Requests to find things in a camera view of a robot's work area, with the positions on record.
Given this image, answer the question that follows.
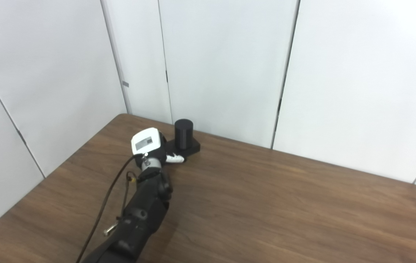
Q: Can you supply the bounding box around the thin wire on left arm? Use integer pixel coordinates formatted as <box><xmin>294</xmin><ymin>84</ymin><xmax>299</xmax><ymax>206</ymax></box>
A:
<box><xmin>120</xmin><ymin>171</ymin><xmax>138</xmax><ymax>220</ymax></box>

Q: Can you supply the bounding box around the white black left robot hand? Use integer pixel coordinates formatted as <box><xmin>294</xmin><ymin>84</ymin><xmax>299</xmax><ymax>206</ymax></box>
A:
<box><xmin>131</xmin><ymin>127</ymin><xmax>185</xmax><ymax>164</ymax></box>

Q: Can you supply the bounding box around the black peg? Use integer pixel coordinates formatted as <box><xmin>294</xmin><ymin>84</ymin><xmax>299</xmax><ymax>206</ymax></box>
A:
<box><xmin>164</xmin><ymin>119</ymin><xmax>201</xmax><ymax>162</ymax></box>

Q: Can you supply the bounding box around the thick black left wrist cable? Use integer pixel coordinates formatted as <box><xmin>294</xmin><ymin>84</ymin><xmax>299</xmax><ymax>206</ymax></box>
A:
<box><xmin>76</xmin><ymin>153</ymin><xmax>146</xmax><ymax>263</ymax></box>

